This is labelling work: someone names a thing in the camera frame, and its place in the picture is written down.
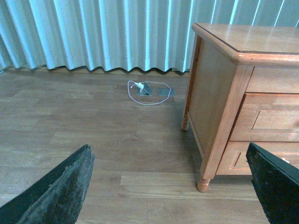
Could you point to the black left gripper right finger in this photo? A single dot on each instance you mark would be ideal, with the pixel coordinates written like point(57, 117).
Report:
point(276, 184)

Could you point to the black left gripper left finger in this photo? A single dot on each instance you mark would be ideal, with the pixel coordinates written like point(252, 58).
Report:
point(56, 198)

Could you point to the wooden drawer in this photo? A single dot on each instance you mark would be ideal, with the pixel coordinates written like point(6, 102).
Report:
point(234, 161)
point(268, 118)

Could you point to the wooden nightstand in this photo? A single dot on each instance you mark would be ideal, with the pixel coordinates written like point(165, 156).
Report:
point(229, 61)

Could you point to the white floor plug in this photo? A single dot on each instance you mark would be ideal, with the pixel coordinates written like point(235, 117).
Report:
point(140, 86)

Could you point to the open grey floor socket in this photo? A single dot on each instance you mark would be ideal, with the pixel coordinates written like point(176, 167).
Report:
point(147, 91)

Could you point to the closed grey floor socket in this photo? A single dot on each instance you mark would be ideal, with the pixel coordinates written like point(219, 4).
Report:
point(166, 92)

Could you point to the white pleated curtain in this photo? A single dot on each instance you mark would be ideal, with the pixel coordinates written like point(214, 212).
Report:
point(122, 33)

